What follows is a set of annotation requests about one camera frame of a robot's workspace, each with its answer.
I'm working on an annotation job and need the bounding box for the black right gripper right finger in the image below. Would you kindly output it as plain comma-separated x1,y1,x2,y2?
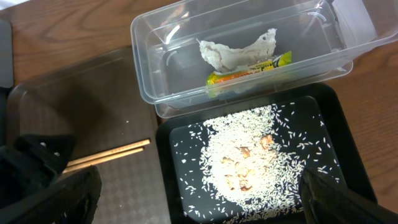
299,168,397,224

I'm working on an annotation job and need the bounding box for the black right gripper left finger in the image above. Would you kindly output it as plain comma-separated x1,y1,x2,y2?
1,166,102,224

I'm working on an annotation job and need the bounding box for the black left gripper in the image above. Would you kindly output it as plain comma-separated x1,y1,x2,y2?
1,134,76,208

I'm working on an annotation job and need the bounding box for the wooden chopstick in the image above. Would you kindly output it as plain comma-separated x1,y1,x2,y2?
63,147,144,173
67,139,150,167

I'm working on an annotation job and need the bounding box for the black waste tray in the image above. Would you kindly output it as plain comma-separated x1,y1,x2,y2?
155,83,377,224

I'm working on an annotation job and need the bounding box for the grey plastic dishwasher rack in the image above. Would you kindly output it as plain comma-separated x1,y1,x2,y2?
0,20,14,88

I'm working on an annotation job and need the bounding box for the clear plastic waste bin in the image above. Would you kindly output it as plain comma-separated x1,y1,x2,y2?
130,0,397,118

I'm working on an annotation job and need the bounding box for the spilled rice pile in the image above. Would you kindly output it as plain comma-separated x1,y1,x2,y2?
172,101,341,224

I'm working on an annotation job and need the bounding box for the dark brown serving tray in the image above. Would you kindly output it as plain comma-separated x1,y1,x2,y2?
6,47,170,223

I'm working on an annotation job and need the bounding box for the crumpled white tissue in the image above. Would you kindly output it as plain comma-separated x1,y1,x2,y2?
197,28,277,73

